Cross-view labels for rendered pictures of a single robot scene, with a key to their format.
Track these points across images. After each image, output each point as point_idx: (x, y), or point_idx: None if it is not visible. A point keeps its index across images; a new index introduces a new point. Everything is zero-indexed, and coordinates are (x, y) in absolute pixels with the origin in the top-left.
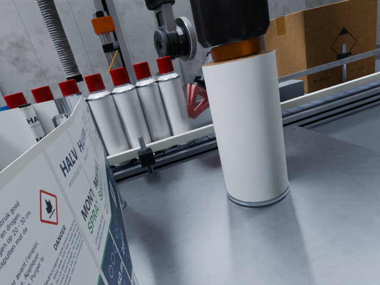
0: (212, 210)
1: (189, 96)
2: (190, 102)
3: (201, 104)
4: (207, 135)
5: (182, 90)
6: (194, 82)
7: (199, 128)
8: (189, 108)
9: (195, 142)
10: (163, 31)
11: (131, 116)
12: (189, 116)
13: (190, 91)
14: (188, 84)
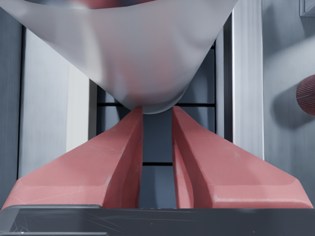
0: None
1: (187, 150)
2: (131, 128)
3: (178, 208)
4: (146, 168)
5: (61, 53)
6: (22, 223)
7: (74, 129)
8: (137, 116)
9: (109, 108)
10: None
11: None
12: (129, 103)
13: (194, 170)
14: (251, 191)
